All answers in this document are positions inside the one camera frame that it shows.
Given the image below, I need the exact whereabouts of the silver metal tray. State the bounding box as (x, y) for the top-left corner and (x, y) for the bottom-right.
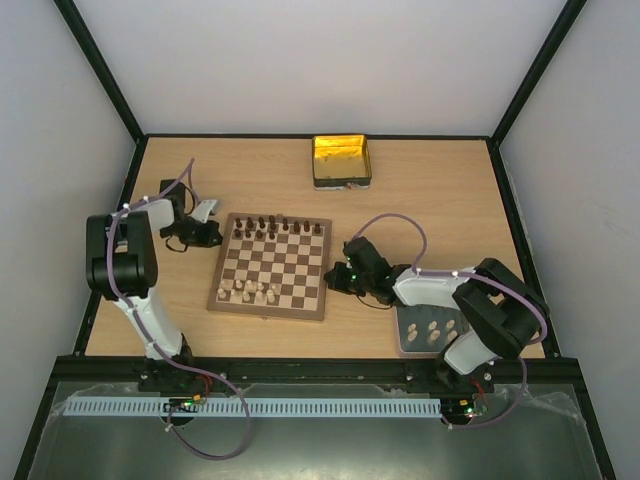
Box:
(395, 305), (470, 358)

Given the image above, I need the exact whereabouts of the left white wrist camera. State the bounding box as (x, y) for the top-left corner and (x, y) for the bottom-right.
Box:
(190, 199), (219, 224)

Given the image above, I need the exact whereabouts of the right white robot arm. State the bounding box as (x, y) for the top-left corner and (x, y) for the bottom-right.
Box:
(324, 237), (549, 392)

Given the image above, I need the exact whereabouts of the light pawn in tray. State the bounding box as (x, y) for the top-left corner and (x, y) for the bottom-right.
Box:
(407, 323), (418, 343)
(446, 320), (458, 342)
(427, 321), (441, 345)

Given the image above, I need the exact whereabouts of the white slotted cable duct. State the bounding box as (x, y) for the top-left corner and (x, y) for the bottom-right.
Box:
(62, 396), (441, 418)

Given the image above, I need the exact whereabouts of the gold tin box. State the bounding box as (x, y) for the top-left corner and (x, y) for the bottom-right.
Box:
(312, 134), (372, 190)

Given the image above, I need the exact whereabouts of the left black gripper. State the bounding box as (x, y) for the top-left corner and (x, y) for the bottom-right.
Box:
(162, 217), (225, 249)

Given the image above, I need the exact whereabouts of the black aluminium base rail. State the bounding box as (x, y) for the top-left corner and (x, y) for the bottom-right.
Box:
(52, 354), (581, 396)

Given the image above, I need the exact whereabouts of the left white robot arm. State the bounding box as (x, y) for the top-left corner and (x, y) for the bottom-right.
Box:
(85, 179), (222, 364)

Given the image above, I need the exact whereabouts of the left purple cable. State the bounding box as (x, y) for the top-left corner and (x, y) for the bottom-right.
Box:
(106, 158), (253, 460)

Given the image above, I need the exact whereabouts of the wooden chess board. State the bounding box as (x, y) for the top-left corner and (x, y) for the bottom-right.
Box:
(207, 212), (332, 322)

